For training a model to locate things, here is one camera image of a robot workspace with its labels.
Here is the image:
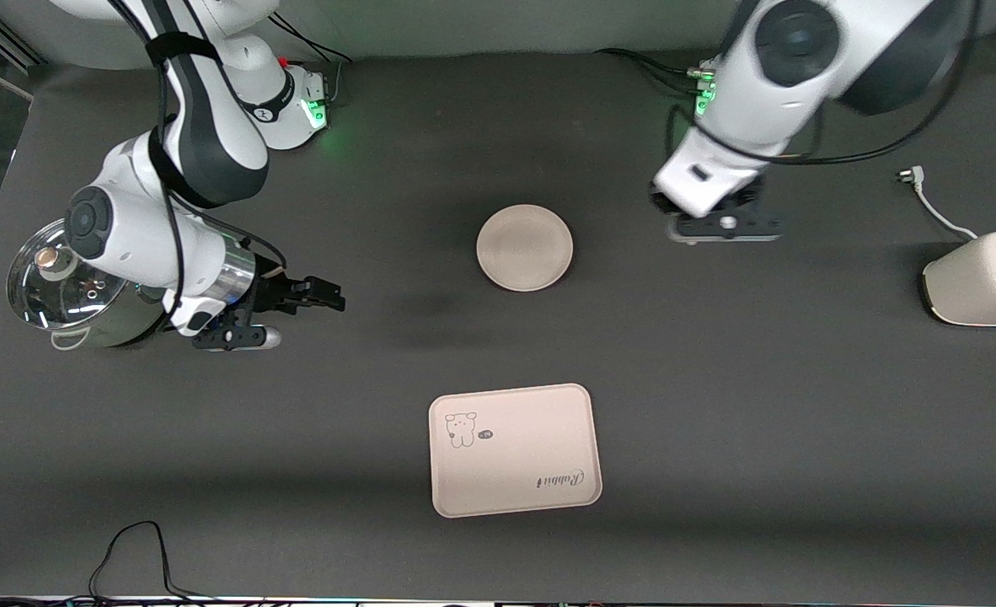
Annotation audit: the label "round beige plate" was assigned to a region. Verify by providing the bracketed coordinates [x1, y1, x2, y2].
[476, 204, 575, 293]

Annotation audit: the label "beige rectangular rabbit tray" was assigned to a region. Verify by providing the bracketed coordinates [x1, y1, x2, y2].
[428, 384, 603, 518]

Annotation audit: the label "stainless steel pot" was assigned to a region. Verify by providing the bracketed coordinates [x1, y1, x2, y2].
[7, 218, 172, 351]

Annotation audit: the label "glass pot lid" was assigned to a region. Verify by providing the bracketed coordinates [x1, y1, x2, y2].
[7, 218, 134, 330]

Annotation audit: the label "cream white toaster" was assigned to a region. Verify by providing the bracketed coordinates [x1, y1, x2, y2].
[922, 230, 996, 328]

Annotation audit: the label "black left arm base cables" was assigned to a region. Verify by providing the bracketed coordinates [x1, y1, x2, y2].
[595, 46, 708, 94]

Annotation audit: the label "black arm base cables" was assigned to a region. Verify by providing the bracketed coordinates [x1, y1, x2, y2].
[595, 46, 708, 94]
[266, 13, 354, 106]

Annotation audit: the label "white toaster power cable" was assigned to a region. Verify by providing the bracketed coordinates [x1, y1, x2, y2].
[897, 166, 981, 243]

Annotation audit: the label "black right arm base cables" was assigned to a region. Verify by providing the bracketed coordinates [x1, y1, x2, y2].
[266, 13, 354, 106]

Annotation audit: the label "black loose table cable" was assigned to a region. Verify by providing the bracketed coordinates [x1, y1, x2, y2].
[0, 520, 297, 607]

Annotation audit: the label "aluminium frame rail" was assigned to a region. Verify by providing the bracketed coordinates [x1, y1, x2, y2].
[0, 15, 46, 73]

